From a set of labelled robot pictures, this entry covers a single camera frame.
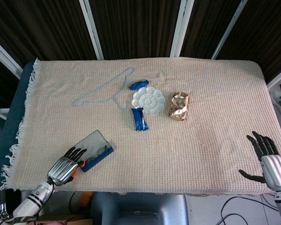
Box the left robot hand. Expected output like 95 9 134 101
46 147 88 187

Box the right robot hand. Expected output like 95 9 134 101
238 130 281 191

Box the blue glasses case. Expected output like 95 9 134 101
74 129 115 173

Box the orange tool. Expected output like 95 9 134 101
78 191 95 207

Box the cardboard box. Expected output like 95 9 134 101
37 211 93 225

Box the chrome metal stand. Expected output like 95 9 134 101
0 189 10 220

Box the teal padded table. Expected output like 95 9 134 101
0 61 36 188

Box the grey plastic chair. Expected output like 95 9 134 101
90 193 189 225

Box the long blue snack packet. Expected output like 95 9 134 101
130 107 150 132

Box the beige waffle blanket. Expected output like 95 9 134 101
0 57 281 196

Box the white flower paint palette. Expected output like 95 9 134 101
131 86 166 117

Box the small blue snack packet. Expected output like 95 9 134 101
128 80 149 91

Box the gold foil snack bag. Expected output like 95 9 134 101
169 91 191 122

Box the dark brown slatted panel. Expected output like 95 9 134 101
0 0 98 69
179 0 242 60
89 0 186 60
217 0 281 84

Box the black floor cable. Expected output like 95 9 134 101
214 196 281 225

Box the light blue wire hanger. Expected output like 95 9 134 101
72 67 135 111

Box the white frame post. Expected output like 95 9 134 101
266 65 281 90
211 0 249 60
79 0 105 60
0 34 23 80
169 0 195 58

